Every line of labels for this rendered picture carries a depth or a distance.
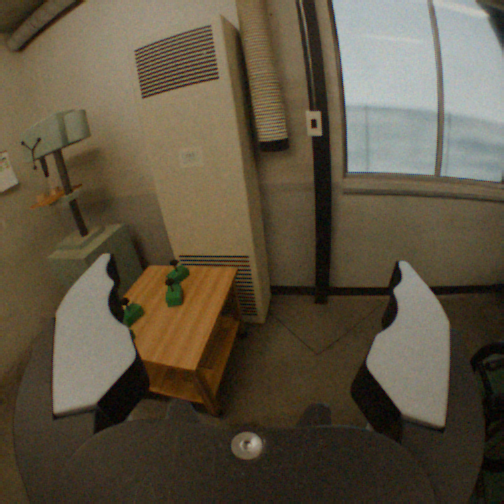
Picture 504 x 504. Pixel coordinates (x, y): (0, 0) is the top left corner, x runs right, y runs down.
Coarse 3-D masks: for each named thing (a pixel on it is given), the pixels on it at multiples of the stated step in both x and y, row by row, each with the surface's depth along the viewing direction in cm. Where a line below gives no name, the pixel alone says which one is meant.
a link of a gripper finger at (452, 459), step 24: (456, 336) 6; (456, 360) 6; (456, 384) 5; (456, 408) 4; (480, 408) 4; (408, 432) 4; (432, 432) 4; (456, 432) 4; (480, 432) 4; (432, 456) 3; (456, 456) 3; (480, 456) 3; (432, 480) 3; (456, 480) 3
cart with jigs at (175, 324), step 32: (160, 288) 132; (192, 288) 129; (224, 288) 126; (128, 320) 107; (160, 320) 111; (192, 320) 109; (224, 320) 155; (160, 352) 95; (192, 352) 93; (224, 352) 134; (160, 384) 118; (192, 384) 118
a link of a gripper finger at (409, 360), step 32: (416, 288) 9; (384, 320) 9; (416, 320) 7; (384, 352) 6; (416, 352) 6; (448, 352) 6; (352, 384) 7; (384, 384) 5; (416, 384) 5; (448, 384) 5; (384, 416) 5; (416, 416) 4
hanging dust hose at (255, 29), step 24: (240, 0) 84; (264, 0) 84; (240, 24) 93; (264, 24) 90; (264, 48) 97; (264, 72) 102; (264, 96) 108; (264, 120) 115; (264, 144) 122; (288, 144) 125
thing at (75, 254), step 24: (48, 120) 107; (72, 120) 109; (24, 144) 117; (48, 144) 116; (72, 144) 130; (72, 192) 142; (72, 240) 154; (96, 240) 157; (120, 240) 170; (72, 264) 142; (120, 264) 170; (120, 288) 169
